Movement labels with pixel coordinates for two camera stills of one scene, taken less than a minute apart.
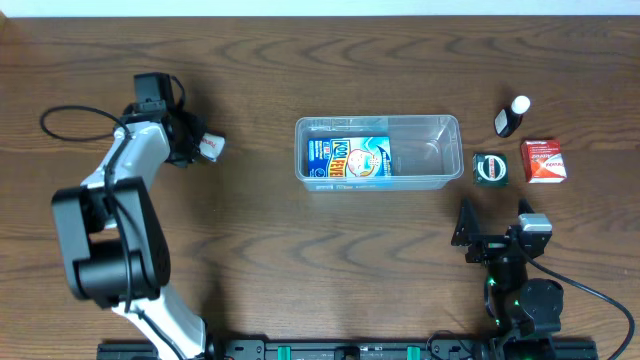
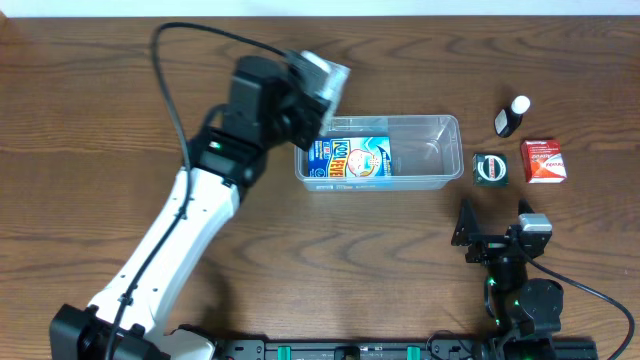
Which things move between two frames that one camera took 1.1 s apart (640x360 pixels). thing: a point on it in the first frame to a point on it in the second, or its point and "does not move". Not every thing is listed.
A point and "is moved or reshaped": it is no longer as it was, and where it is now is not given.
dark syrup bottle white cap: (508, 119) does not move
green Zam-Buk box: (490, 168) does not move
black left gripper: (193, 144) to (299, 124)
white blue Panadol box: (211, 146) is moved or reshaped
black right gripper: (489, 246) does not move
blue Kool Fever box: (349, 157) does not move
